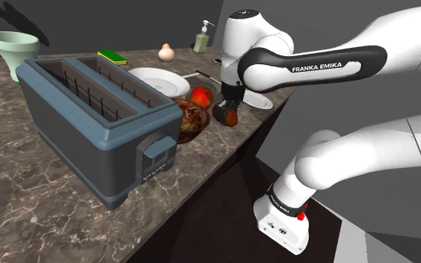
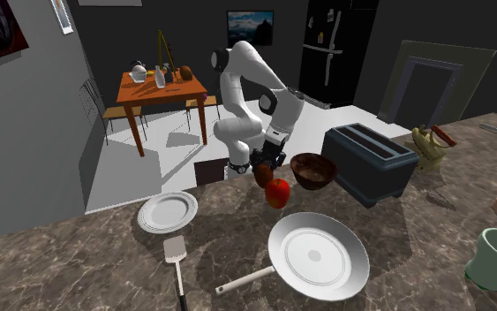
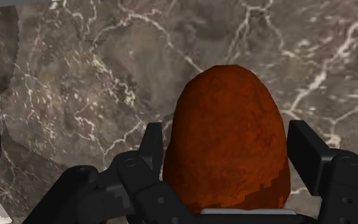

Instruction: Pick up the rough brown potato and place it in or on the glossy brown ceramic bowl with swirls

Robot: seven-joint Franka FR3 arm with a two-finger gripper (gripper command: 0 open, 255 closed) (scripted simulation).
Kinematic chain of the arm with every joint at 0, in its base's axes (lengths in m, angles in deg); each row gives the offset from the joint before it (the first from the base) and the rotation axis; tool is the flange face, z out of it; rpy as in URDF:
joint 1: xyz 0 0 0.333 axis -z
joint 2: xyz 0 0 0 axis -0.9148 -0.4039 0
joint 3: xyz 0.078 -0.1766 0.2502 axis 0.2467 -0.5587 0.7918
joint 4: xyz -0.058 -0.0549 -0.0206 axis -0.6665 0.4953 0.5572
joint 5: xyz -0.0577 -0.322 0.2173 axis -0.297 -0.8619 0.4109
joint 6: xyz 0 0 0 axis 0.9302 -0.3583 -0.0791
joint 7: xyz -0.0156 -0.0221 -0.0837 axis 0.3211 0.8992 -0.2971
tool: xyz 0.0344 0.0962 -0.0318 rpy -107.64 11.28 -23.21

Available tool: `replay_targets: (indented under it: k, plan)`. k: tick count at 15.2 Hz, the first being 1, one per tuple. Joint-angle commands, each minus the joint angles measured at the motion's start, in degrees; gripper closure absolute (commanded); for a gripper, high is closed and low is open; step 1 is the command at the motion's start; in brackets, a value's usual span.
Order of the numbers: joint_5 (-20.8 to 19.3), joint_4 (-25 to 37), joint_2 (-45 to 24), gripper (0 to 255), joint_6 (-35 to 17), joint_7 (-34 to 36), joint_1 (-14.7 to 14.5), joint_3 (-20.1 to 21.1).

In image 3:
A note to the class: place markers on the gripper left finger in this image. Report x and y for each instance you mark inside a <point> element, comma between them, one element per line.
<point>141,183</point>

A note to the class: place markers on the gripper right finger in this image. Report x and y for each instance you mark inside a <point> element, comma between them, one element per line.
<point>336,173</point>

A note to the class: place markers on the brown egg-shaped potato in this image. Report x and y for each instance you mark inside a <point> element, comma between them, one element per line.
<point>226,139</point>

